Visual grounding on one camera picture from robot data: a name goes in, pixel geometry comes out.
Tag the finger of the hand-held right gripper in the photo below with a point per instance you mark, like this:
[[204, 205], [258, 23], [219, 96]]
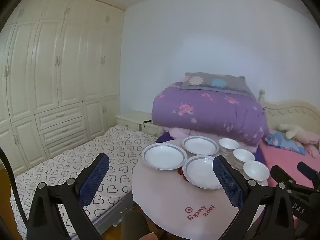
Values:
[[307, 169], [287, 177]]

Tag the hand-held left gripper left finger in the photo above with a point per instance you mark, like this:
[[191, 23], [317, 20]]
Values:
[[96, 177]]

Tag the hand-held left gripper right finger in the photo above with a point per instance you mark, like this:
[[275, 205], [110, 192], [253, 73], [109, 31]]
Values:
[[228, 182]]

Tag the white ceramic bowl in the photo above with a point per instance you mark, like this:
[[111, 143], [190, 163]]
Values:
[[256, 171], [243, 156], [228, 145]]

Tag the white plate with grey rim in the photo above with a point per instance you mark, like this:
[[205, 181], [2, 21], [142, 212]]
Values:
[[200, 145], [200, 172], [162, 156]]

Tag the pink fleece blanket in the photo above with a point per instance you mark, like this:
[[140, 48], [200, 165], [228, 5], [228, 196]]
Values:
[[287, 158]]

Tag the heart print bed sheet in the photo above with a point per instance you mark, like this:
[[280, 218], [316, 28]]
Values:
[[75, 160]]

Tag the blue cartoon pillow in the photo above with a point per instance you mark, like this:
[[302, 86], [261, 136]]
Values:
[[285, 141]]

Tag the cream plush toy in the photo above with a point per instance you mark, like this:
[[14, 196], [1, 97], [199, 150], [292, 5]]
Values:
[[297, 131]]

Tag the person's trouser leg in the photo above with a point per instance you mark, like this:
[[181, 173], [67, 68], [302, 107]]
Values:
[[135, 222]]

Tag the cream bed headboard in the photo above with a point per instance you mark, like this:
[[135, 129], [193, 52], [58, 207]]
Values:
[[287, 110]]

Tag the round pink printed table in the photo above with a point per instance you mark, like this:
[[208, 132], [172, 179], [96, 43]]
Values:
[[162, 200]]

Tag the cream nightstand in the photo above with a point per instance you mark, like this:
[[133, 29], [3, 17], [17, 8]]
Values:
[[132, 117]]

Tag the purple floral quilt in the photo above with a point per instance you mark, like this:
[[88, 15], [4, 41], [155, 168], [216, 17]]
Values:
[[212, 112]]

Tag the grey flower print pillow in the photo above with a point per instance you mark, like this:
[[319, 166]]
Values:
[[217, 82]]

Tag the cream panelled wardrobe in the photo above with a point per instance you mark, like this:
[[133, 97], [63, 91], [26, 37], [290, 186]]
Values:
[[50, 67]]

